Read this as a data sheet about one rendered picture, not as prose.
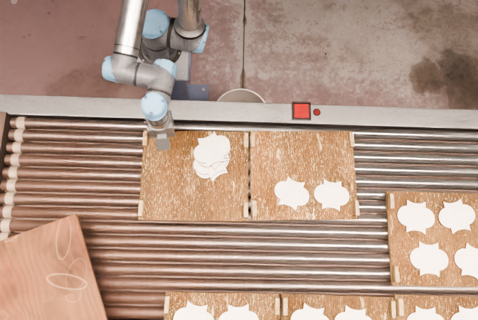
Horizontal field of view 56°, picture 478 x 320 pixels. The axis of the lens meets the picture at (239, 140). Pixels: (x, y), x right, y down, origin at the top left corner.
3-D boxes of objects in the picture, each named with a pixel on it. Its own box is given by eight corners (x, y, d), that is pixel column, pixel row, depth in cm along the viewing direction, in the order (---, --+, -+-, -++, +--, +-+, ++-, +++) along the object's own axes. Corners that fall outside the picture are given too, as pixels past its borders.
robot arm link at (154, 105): (169, 91, 133) (163, 119, 131) (172, 104, 144) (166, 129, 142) (143, 86, 133) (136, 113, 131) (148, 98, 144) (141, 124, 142)
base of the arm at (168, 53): (140, 33, 193) (136, 21, 184) (176, 30, 195) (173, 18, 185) (142, 65, 190) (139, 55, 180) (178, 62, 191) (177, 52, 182)
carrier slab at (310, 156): (249, 131, 181) (250, 131, 180) (351, 131, 183) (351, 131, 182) (251, 220, 172) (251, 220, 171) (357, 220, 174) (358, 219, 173)
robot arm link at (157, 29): (146, 20, 184) (141, 2, 171) (178, 27, 185) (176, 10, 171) (138, 47, 181) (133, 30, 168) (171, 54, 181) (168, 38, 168)
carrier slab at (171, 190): (144, 130, 179) (144, 129, 178) (247, 133, 181) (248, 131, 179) (139, 220, 170) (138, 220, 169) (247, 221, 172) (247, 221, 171)
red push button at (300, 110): (293, 104, 186) (294, 103, 184) (308, 104, 186) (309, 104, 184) (293, 118, 184) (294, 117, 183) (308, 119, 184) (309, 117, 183)
